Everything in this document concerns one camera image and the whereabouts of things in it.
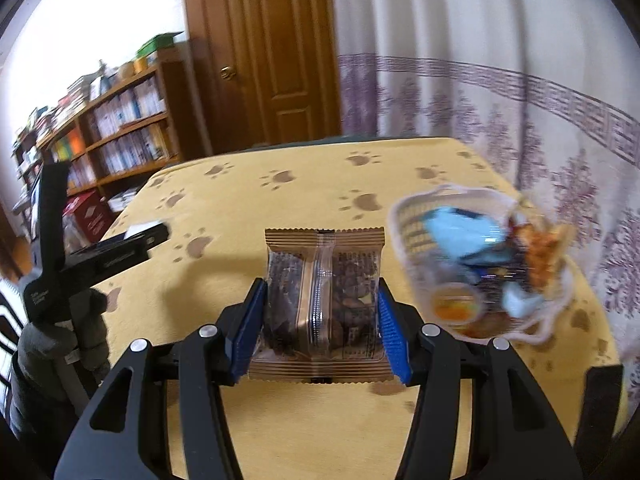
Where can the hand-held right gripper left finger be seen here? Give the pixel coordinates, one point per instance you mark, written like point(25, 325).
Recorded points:
point(247, 332)

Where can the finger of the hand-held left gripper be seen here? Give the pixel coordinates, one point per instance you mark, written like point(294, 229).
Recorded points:
point(52, 220)
point(115, 255)

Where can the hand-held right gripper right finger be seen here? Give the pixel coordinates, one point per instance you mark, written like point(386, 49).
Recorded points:
point(392, 335)

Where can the brown clear nut packet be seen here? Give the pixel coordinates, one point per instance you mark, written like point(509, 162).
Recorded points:
point(320, 300)

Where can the white plastic basket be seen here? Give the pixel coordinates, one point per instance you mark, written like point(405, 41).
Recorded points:
point(415, 230)

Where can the blue snack packet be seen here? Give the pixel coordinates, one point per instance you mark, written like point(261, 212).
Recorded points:
point(460, 232)

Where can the light blue small packet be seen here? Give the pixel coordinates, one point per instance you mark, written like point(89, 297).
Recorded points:
point(520, 300)

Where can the brown orange snack packet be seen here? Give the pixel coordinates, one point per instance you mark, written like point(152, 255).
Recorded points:
point(542, 250)

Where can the person's left hand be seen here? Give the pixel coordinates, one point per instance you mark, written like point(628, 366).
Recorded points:
point(50, 342)

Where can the dark wooden chair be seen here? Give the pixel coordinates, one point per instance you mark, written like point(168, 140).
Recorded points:
point(10, 310)

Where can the red cardboard box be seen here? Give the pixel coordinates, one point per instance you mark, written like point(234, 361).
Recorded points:
point(90, 220)

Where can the wooden bookshelf with books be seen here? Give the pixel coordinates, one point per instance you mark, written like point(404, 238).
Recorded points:
point(130, 150)

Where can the stack of books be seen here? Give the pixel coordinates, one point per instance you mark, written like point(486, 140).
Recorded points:
point(79, 91)

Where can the yellow paw-print tablecloth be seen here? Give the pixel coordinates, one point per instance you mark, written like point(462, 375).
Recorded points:
point(300, 195)

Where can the green box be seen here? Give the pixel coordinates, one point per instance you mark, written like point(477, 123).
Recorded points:
point(160, 44)

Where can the brass door knob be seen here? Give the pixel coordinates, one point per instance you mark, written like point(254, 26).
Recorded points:
point(227, 72)

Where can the wooden door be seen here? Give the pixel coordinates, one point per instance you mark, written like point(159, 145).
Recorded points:
point(280, 50)

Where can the white purple-pattern curtain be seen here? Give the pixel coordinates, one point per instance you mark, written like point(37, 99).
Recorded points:
point(475, 20)

